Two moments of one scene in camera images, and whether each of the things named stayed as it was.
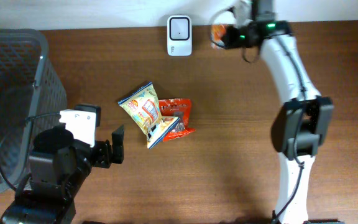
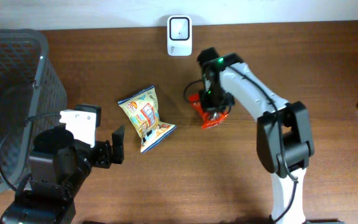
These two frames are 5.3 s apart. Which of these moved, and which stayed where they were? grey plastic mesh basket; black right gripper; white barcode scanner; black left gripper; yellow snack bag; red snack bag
Moved: black right gripper; red snack bag; yellow snack bag
Stayed: grey plastic mesh basket; white barcode scanner; black left gripper
